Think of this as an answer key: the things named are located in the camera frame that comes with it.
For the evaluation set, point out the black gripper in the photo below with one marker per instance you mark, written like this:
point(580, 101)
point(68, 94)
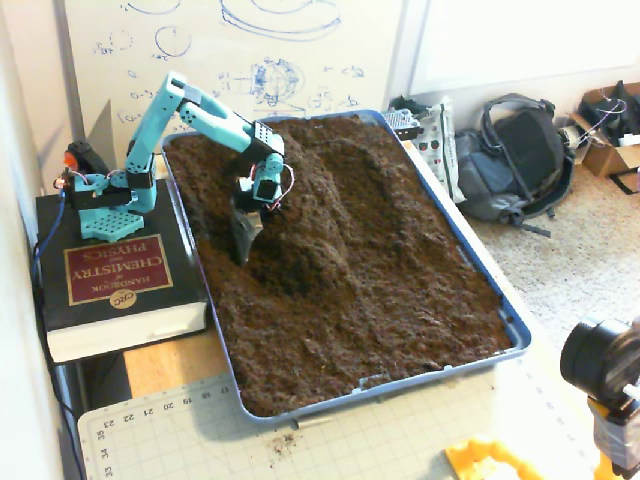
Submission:
point(246, 231)

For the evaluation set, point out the brown soil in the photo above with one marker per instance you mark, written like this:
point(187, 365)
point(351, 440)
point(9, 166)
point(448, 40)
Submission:
point(350, 280)

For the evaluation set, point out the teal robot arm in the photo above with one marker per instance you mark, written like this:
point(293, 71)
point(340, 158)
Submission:
point(155, 125)

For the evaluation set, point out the black chemistry physics handbook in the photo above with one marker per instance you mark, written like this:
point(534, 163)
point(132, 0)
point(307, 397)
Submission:
point(120, 270)

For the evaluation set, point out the whiteboard with blue drawings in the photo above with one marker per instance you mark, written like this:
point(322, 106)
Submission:
point(225, 50)

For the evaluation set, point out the black perforated electronic device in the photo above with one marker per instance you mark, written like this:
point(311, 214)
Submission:
point(400, 122)

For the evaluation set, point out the small wooden stick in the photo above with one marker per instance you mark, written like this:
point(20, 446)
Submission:
point(312, 423)

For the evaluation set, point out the white bag with red print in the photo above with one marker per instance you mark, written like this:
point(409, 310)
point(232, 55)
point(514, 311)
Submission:
point(440, 150)

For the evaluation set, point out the grey-green cutting mat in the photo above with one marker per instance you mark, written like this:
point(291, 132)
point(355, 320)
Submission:
point(350, 450)

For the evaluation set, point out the blue plastic tray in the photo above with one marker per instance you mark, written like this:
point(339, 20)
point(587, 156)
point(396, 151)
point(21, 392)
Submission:
point(450, 379)

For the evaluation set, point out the grey black backpack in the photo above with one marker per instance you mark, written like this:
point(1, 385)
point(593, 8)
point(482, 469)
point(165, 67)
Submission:
point(500, 165)

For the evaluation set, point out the yellow plastic part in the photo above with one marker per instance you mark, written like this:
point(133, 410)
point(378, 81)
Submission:
point(465, 457)

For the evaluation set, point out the brown cardboard box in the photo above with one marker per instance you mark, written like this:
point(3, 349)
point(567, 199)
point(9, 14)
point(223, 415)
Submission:
point(605, 150)

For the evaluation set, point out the black camera lens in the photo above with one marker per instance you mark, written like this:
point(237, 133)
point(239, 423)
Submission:
point(595, 355)

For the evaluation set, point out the grey yellow camera mount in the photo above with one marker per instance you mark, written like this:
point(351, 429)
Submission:
point(620, 435)

